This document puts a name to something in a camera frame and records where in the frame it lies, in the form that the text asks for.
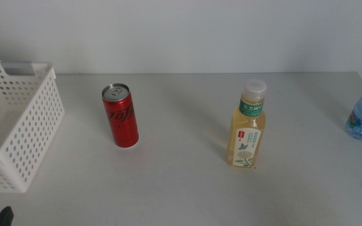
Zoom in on red soda can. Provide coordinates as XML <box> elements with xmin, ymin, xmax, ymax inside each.
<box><xmin>101</xmin><ymin>83</ymin><xmax>140</xmax><ymax>149</ymax></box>

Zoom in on yellow tea bottle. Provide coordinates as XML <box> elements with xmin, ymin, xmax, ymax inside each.
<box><xmin>226</xmin><ymin>78</ymin><xmax>268</xmax><ymax>169</ymax></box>

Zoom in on white perforated plastic basket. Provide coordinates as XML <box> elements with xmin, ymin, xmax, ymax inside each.
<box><xmin>0</xmin><ymin>60</ymin><xmax>65</xmax><ymax>193</ymax></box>

